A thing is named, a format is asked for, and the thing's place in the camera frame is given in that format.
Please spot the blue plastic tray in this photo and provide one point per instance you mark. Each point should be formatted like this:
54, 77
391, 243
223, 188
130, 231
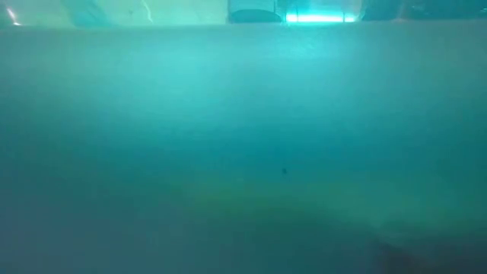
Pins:
243, 152

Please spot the white shade table lamp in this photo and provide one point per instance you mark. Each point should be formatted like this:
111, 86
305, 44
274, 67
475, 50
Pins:
254, 16

